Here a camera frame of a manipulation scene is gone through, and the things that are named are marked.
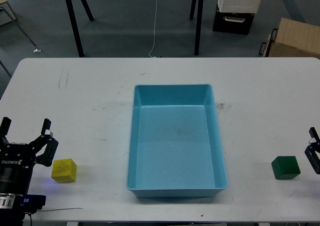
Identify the blue wrist camera module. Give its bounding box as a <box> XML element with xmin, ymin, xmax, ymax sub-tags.
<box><xmin>19</xmin><ymin>194</ymin><xmax>47</xmax><ymax>214</ymax></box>

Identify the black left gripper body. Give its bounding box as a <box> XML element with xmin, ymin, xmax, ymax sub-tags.
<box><xmin>0</xmin><ymin>142</ymin><xmax>37</xmax><ymax>194</ymax></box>

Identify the white cable on floor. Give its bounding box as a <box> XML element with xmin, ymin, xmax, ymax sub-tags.
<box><xmin>148</xmin><ymin>0</ymin><xmax>159</xmax><ymax>59</ymax></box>

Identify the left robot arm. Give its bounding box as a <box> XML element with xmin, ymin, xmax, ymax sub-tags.
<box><xmin>0</xmin><ymin>117</ymin><xmax>59</xmax><ymax>226</ymax></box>

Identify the wooden cabinet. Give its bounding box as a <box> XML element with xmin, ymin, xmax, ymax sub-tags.
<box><xmin>259</xmin><ymin>18</ymin><xmax>320</xmax><ymax>59</ymax></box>
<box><xmin>0</xmin><ymin>0</ymin><xmax>17</xmax><ymax>26</ymax></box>

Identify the black table leg right rear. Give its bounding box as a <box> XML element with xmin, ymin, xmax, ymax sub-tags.
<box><xmin>189</xmin><ymin>0</ymin><xmax>197</xmax><ymax>20</ymax></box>

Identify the black table leg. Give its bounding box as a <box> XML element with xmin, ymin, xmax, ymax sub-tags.
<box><xmin>194</xmin><ymin>0</ymin><xmax>204</xmax><ymax>56</ymax></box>
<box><xmin>65</xmin><ymin>0</ymin><xmax>84</xmax><ymax>58</ymax></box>
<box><xmin>189</xmin><ymin>0</ymin><xmax>197</xmax><ymax>20</ymax></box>
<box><xmin>80</xmin><ymin>0</ymin><xmax>94</xmax><ymax>22</ymax></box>

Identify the yellow wooden block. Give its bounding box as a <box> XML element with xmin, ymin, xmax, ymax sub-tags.
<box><xmin>51</xmin><ymin>158</ymin><xmax>77</xmax><ymax>183</ymax></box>

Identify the wooden cabinet left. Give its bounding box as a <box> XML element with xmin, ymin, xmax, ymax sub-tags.
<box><xmin>0</xmin><ymin>0</ymin><xmax>17</xmax><ymax>26</ymax></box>

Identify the wooden cabinet right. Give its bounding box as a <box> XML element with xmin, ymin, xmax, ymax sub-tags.
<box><xmin>259</xmin><ymin>18</ymin><xmax>320</xmax><ymax>59</ymax></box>

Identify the green wooden block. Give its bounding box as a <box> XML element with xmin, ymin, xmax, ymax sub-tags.
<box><xmin>271</xmin><ymin>156</ymin><xmax>301</xmax><ymax>180</ymax></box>

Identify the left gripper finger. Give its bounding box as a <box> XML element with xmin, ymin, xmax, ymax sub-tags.
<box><xmin>27</xmin><ymin>118</ymin><xmax>59</xmax><ymax>167</ymax></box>
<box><xmin>0</xmin><ymin>117</ymin><xmax>12</xmax><ymax>146</ymax></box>

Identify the black table leg left rear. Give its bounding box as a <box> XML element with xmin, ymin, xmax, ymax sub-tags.
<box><xmin>80</xmin><ymin>0</ymin><xmax>94</xmax><ymax>22</ymax></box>

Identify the black drawer box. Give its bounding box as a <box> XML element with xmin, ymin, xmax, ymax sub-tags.
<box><xmin>212</xmin><ymin>5</ymin><xmax>255</xmax><ymax>35</ymax></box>

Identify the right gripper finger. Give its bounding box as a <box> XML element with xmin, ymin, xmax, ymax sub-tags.
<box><xmin>304</xmin><ymin>127</ymin><xmax>320</xmax><ymax>175</ymax></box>

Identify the blue plastic tray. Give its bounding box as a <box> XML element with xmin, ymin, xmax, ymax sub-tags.
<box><xmin>126</xmin><ymin>84</ymin><xmax>228</xmax><ymax>198</ymax></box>

